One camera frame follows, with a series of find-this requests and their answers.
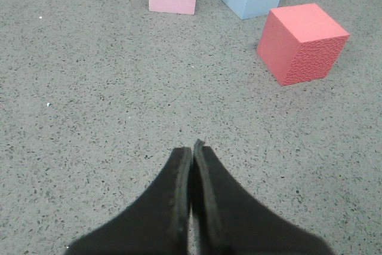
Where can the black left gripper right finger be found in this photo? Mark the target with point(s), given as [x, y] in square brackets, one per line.
[232, 221]

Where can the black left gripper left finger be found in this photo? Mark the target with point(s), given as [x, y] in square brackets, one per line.
[155, 223]

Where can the red textured foam cube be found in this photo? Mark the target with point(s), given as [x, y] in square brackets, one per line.
[300, 43]

